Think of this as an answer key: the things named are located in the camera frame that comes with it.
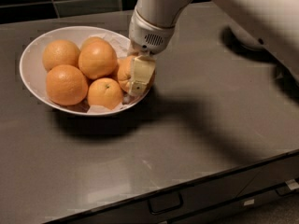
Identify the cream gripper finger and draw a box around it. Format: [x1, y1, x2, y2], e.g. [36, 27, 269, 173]
[128, 55, 156, 97]

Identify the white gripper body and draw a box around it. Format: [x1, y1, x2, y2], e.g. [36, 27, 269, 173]
[128, 9, 175, 56]

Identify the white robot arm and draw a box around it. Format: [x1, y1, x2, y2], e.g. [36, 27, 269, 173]
[129, 0, 299, 96]

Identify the white bowl with oranges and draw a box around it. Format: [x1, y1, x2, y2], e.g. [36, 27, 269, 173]
[19, 26, 150, 117]

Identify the small orange front centre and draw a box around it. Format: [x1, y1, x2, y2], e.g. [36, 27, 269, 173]
[87, 77, 123, 110]

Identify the dark drawer front with handle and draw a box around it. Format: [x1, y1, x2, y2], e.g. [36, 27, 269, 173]
[46, 150, 299, 224]

